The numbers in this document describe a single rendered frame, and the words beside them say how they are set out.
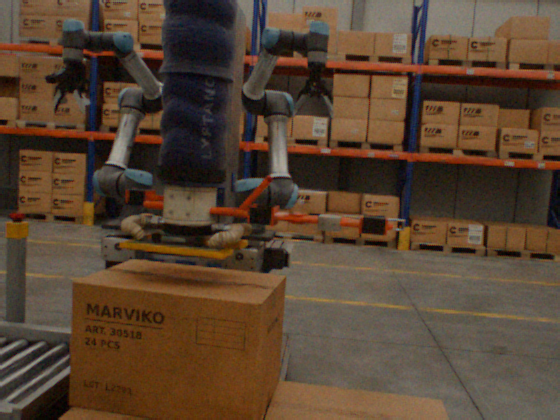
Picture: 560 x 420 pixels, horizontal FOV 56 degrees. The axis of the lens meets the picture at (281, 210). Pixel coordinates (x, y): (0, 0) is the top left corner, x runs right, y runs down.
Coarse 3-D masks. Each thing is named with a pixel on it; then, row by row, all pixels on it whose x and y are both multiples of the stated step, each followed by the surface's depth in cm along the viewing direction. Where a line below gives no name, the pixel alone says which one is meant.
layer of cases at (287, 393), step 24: (288, 384) 192; (312, 384) 194; (72, 408) 164; (288, 408) 174; (312, 408) 175; (336, 408) 176; (360, 408) 177; (384, 408) 178; (408, 408) 180; (432, 408) 181
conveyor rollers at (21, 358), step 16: (0, 352) 203; (16, 352) 211; (32, 352) 207; (48, 352) 205; (64, 352) 213; (0, 368) 189; (16, 368) 197; (32, 368) 192; (48, 368) 191; (64, 368) 196; (0, 384) 176; (16, 384) 182; (32, 384) 178; (16, 400) 168
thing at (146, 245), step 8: (128, 240) 167; (144, 240) 167; (152, 240) 165; (160, 240) 166; (200, 240) 162; (120, 248) 163; (128, 248) 163; (136, 248) 162; (144, 248) 162; (152, 248) 161; (160, 248) 161; (168, 248) 160; (176, 248) 160; (184, 248) 160; (192, 248) 160; (200, 248) 160; (208, 248) 161; (224, 248) 165; (200, 256) 159; (208, 256) 158; (216, 256) 157; (224, 256) 158
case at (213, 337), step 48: (96, 288) 160; (144, 288) 159; (192, 288) 163; (240, 288) 167; (96, 336) 162; (144, 336) 159; (192, 336) 156; (240, 336) 153; (96, 384) 163; (144, 384) 160; (192, 384) 157; (240, 384) 154
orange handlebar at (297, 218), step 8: (160, 200) 202; (152, 208) 173; (160, 208) 172; (216, 208) 169; (224, 208) 172; (232, 208) 172; (240, 216) 167; (280, 216) 164; (288, 216) 164; (296, 216) 164; (304, 216) 163; (312, 216) 167; (344, 224) 161; (352, 224) 160; (392, 224) 160
